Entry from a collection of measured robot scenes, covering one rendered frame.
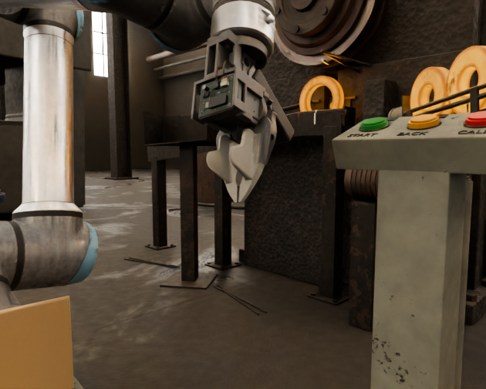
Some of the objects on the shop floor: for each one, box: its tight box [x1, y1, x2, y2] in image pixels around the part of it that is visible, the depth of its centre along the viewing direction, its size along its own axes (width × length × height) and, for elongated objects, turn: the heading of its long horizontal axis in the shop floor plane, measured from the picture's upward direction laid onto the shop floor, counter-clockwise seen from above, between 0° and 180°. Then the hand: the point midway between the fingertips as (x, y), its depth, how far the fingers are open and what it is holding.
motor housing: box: [344, 169, 378, 332], centre depth 128 cm, size 13×22×54 cm
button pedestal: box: [332, 113, 486, 389], centre depth 61 cm, size 16×24×62 cm
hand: (243, 194), depth 53 cm, fingers closed
